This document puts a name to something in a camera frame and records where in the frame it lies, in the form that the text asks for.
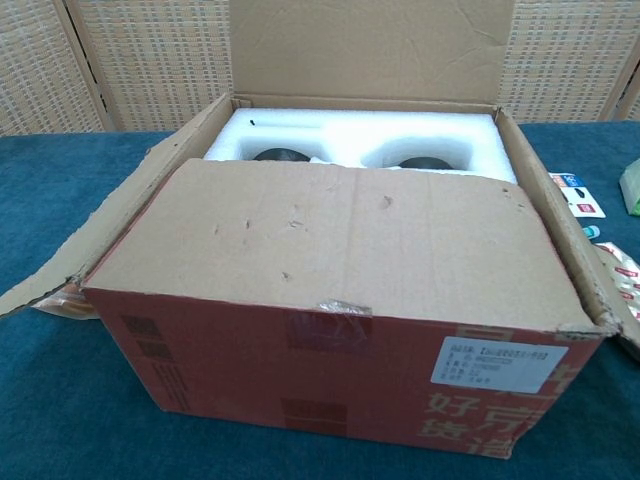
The red cardboard shipping box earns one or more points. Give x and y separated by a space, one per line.
320 240

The black ceramic bowl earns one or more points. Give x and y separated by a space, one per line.
280 155
425 163

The white foam insert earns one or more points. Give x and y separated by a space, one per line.
350 132

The woven folding screen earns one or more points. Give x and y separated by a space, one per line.
150 60

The brown peanut butter pouch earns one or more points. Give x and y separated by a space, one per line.
65 305

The blue white blister card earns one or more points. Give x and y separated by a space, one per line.
585 200

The red white snack packet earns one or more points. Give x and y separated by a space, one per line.
622 280

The blue carpet table cover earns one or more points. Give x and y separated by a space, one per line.
60 415

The green tissue pack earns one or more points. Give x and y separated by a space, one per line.
631 192

